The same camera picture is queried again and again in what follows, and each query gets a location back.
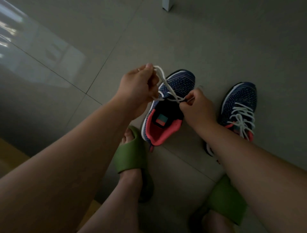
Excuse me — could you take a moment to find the person's right forearm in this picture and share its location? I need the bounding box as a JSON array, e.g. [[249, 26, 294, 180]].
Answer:
[[201, 120, 307, 233]]

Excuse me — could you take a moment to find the person's leg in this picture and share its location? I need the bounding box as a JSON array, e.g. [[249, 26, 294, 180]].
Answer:
[[202, 210, 235, 233], [78, 128, 143, 233]]

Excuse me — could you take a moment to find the person's left hand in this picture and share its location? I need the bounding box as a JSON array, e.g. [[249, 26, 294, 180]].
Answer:
[[113, 63, 160, 120]]

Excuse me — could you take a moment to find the person's left leg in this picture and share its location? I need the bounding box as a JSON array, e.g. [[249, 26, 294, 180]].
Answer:
[[78, 128, 143, 233]]

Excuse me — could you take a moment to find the white shoelace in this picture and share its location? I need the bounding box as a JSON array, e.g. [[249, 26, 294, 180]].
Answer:
[[226, 102, 256, 141], [151, 65, 204, 104]]

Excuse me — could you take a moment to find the blue knit sneaker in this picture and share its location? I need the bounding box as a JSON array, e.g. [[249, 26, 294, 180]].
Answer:
[[141, 69, 196, 153], [204, 81, 258, 165]]

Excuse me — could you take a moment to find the white metal shoe rack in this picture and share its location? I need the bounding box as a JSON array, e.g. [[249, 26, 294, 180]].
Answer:
[[162, 0, 174, 12]]

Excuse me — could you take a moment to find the person's left forearm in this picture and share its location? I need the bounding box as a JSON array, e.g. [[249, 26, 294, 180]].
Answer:
[[0, 96, 135, 233]]

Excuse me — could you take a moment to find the person's right leg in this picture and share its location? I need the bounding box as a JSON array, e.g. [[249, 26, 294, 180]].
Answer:
[[202, 210, 235, 233]]

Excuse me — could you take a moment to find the green foam slipper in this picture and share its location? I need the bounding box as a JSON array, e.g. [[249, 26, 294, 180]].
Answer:
[[189, 174, 248, 231], [113, 125, 154, 203]]

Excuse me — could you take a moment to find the person's right hand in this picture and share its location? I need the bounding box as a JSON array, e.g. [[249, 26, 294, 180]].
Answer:
[[179, 88, 219, 136]]

